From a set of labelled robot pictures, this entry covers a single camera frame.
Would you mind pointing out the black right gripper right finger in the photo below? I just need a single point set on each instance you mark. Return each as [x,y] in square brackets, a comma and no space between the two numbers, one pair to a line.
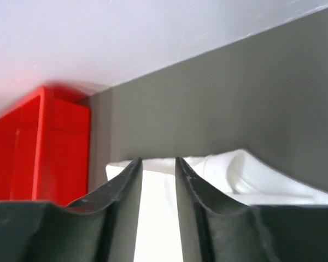
[203,213]

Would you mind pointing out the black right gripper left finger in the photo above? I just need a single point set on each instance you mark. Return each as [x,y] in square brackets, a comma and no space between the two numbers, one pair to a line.
[119,201]

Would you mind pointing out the red plastic bin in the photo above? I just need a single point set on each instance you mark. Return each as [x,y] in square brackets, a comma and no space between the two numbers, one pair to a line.
[44,146]

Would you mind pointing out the white t-shirt with red print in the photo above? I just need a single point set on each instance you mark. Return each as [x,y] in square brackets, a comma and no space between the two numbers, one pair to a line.
[238,174]

